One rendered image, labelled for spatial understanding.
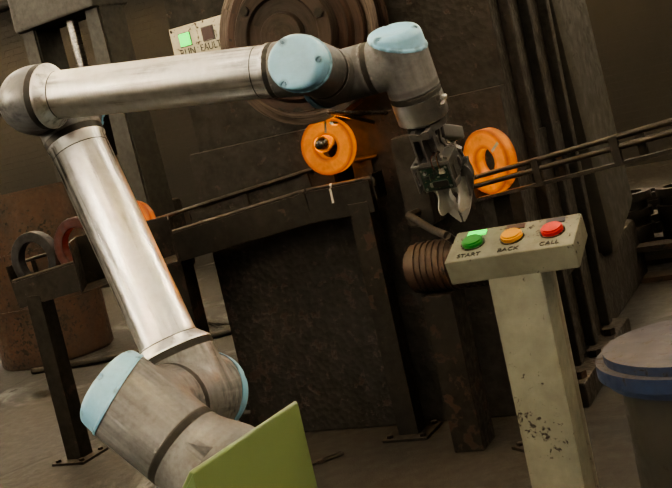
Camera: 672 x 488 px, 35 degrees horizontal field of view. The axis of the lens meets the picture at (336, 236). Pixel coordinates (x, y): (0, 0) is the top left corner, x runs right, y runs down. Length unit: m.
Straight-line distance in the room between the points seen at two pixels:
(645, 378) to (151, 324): 0.86
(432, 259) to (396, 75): 0.90
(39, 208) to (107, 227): 3.48
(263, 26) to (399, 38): 1.06
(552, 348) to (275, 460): 0.54
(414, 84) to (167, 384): 0.64
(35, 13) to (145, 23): 1.99
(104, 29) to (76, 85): 6.40
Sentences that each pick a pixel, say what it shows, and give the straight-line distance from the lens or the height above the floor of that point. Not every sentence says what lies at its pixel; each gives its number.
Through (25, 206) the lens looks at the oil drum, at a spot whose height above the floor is 0.80.
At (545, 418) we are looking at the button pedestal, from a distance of 1.98.
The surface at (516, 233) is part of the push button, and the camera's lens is 1.92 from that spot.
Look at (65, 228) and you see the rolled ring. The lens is 3.37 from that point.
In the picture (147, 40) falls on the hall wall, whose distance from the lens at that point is 10.47.
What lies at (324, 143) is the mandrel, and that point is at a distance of 2.81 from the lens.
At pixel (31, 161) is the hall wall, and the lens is 11.48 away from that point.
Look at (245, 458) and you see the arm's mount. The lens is 1.68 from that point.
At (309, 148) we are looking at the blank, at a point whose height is 0.82.
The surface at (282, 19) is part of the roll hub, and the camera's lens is 2.75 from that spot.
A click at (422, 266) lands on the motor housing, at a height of 0.48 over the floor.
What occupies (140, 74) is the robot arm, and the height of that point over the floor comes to 1.02.
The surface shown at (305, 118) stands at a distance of 2.84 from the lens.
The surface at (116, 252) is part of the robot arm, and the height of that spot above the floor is 0.73.
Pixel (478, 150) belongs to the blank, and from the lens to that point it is 2.52.
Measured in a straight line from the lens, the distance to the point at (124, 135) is 8.23.
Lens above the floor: 0.87
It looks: 6 degrees down
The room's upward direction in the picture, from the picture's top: 13 degrees counter-clockwise
